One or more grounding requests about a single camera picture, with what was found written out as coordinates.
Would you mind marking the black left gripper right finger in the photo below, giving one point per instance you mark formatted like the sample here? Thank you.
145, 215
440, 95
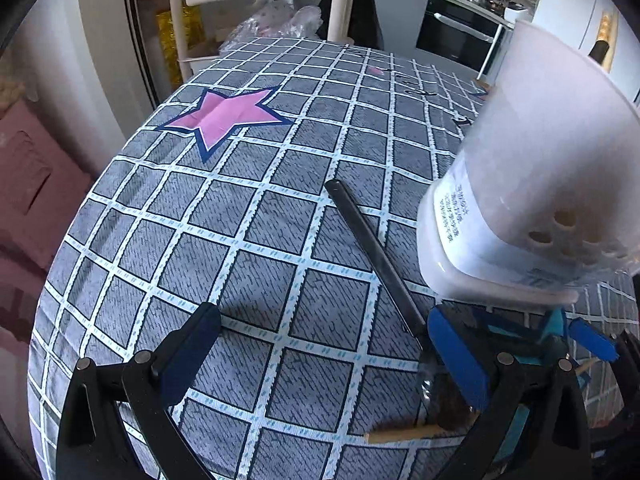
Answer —
532, 417

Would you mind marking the black built-in oven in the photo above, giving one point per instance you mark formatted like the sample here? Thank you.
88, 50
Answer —
461, 35

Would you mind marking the wooden chopstick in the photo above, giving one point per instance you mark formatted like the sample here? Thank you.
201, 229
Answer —
405, 434

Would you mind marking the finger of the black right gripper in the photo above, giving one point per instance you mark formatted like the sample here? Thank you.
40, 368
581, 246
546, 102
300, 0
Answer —
621, 436

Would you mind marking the white plastic bag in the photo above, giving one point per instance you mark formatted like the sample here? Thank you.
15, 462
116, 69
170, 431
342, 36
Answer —
276, 19

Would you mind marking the grey checkered tablecloth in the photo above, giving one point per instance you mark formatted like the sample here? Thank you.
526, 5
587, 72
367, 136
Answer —
220, 196

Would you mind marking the white refrigerator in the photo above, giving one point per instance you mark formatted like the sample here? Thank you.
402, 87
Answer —
576, 23

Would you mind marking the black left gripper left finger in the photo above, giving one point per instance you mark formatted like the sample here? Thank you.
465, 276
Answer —
92, 439

